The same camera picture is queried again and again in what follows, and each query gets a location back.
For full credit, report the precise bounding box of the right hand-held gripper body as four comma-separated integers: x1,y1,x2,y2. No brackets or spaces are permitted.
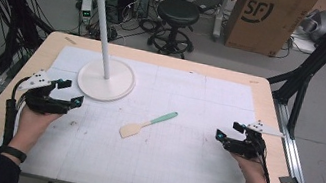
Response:
221,115,288,166

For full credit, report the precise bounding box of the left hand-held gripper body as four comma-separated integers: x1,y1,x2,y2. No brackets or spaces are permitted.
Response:
14,66,77,121

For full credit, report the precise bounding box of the wooden spatula with teal handle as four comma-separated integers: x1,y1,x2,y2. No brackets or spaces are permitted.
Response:
117,102,180,148

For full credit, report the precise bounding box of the person's left hand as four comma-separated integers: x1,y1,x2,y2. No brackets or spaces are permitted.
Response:
10,106,64,159

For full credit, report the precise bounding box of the person's right hand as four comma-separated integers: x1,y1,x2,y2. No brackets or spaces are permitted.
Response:
225,151,279,183

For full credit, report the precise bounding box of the white stand with round base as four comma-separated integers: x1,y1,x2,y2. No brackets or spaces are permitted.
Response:
48,0,152,107

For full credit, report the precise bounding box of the grey tape piece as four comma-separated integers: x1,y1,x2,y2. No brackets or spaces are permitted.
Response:
277,173,300,183

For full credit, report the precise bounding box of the black wristband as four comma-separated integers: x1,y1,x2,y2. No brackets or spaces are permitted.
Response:
0,143,30,165

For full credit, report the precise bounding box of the white grid mat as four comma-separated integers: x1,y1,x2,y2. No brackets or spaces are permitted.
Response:
0,35,274,183

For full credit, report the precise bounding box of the small white device green light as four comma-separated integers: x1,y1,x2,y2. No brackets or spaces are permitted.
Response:
77,0,96,26

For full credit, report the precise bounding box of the white flat board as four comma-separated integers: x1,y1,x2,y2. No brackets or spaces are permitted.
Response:
287,28,326,60

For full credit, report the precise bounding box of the large cardboard box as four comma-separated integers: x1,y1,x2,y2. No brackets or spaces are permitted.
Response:
220,0,321,64

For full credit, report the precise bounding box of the black flat device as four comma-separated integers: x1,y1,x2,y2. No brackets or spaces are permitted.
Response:
190,0,225,17

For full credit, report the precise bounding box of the black round stool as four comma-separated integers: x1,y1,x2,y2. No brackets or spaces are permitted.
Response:
145,0,203,61

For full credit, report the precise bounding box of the silver grey bag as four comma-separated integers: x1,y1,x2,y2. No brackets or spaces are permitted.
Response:
296,5,326,45

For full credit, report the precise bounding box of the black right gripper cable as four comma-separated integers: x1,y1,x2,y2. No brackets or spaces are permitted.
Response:
251,135,283,183

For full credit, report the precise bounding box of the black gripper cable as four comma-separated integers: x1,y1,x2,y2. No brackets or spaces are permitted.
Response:
0,73,31,149
251,135,283,183

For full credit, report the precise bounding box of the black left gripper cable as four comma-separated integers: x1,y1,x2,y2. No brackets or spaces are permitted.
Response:
0,73,31,149

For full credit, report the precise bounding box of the white metal post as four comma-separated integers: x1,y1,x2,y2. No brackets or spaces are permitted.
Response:
210,0,233,43

